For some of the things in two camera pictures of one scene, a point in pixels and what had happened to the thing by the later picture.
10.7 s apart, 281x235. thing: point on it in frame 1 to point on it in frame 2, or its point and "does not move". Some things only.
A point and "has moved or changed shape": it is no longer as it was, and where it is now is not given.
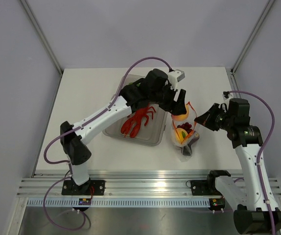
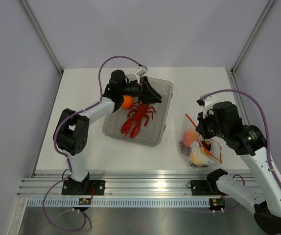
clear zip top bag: (183, 135) has moved or changed shape
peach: (181, 117) to (190, 136)
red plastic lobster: (135, 119) does not move
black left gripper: (178, 108) to (149, 95)
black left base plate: (91, 187) does not move
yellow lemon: (180, 134) to (194, 159)
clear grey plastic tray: (151, 134) does not move
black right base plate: (204, 187) does not move
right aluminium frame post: (269, 5) does not move
